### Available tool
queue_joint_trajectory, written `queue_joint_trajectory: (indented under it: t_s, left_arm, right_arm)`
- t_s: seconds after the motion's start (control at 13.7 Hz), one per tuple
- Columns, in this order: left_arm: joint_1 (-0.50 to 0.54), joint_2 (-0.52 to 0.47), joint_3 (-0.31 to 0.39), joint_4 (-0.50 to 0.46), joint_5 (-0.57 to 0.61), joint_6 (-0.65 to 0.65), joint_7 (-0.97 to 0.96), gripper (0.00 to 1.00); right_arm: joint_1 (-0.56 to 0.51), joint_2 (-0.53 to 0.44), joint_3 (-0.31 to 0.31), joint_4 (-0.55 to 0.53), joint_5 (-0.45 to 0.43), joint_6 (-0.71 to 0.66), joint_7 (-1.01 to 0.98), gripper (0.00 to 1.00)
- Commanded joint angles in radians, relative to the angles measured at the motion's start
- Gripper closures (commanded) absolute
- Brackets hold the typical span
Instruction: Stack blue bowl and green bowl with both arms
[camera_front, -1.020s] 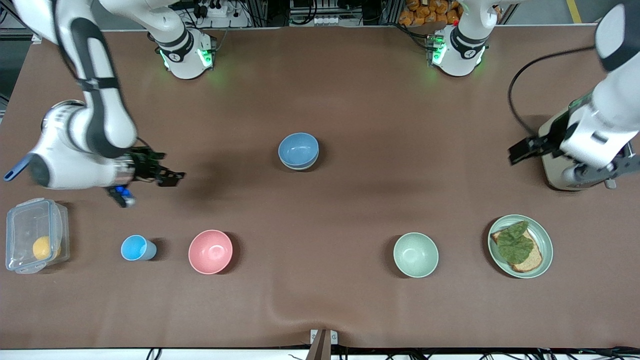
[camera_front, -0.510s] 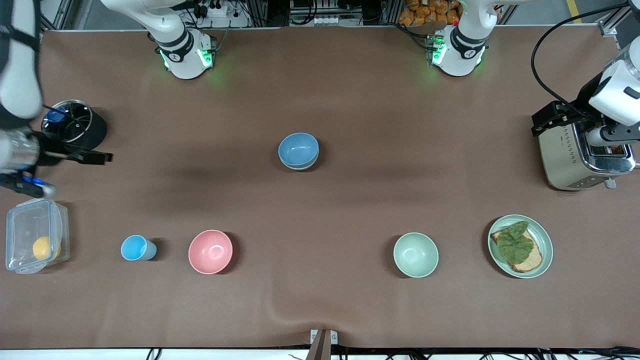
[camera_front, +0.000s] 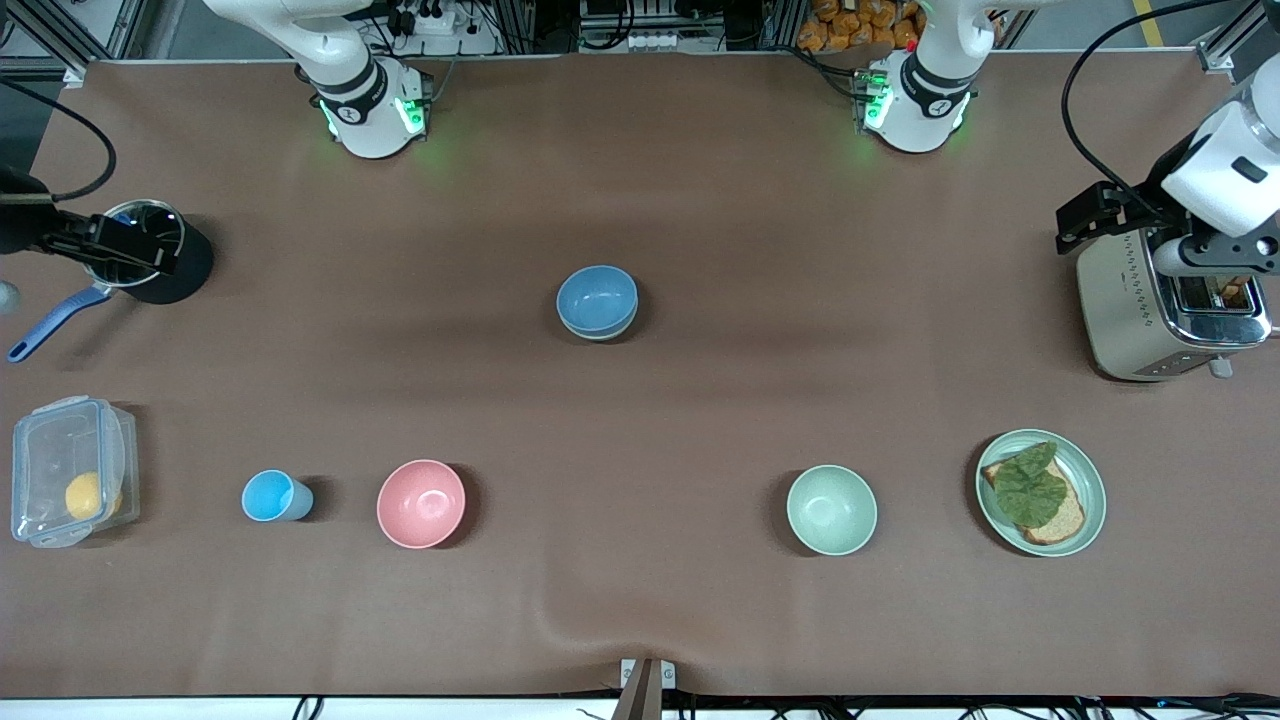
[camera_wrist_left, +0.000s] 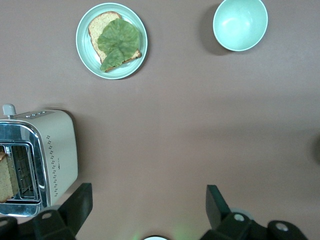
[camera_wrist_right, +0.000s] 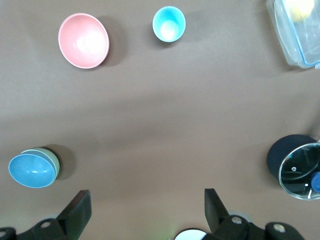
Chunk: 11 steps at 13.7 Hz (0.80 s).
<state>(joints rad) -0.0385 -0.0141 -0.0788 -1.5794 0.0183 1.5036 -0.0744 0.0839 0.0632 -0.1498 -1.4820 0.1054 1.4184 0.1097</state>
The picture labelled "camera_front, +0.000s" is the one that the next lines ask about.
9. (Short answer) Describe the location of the white power strip with plugs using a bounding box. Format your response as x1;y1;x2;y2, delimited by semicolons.
393;0;501;56

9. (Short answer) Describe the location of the yellow lemon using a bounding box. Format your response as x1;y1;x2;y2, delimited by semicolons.
65;472;123;521

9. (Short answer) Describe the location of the blue bowl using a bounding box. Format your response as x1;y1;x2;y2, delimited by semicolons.
556;265;639;336

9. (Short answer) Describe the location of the aluminium frame profile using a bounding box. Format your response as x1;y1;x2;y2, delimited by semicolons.
0;0;186;89
1197;0;1280;73

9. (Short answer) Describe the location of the pink bowl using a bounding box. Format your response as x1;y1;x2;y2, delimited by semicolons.
377;459;467;550

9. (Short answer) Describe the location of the clear plastic lidded container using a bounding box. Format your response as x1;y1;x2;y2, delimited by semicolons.
10;396;140;549

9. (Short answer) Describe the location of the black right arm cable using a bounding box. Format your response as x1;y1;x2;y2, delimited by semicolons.
0;75;119;204

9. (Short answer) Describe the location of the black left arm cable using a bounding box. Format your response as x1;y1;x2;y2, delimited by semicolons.
1060;0;1251;216

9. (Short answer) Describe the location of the light green plate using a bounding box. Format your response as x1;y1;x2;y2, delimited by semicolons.
976;429;1108;558

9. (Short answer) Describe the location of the green lettuce leaf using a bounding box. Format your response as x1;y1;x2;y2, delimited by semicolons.
993;441;1069;529

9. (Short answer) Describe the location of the brown post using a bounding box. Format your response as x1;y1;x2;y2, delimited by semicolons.
612;660;663;720

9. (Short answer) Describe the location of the black floor cable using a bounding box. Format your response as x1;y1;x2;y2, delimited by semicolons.
1190;692;1280;714

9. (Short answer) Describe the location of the glass lid with blue knob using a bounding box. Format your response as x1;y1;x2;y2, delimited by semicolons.
98;200;187;289

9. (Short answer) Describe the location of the black pot with blue handle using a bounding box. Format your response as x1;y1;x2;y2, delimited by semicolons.
8;200;214;363

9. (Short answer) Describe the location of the beige and chrome toaster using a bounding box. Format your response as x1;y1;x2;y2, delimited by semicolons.
1077;226;1273;381

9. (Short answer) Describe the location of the light blue cup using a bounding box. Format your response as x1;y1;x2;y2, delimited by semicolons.
241;469;314;523

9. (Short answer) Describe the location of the brown table cloth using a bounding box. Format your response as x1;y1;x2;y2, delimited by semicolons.
0;52;1280;699

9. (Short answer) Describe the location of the bread slice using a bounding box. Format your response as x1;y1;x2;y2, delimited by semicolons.
981;455;1086;546

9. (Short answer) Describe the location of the light green bowl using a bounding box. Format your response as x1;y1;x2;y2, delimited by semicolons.
786;464;878;557
559;308;638;342

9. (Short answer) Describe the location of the bag of orange snacks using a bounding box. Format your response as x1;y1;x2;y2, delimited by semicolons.
797;0;923;54

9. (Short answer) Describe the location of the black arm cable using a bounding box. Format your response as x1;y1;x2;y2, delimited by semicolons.
0;75;119;204
1060;0;1251;216

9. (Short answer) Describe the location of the small metal bracket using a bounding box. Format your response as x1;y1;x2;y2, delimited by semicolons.
620;657;676;691

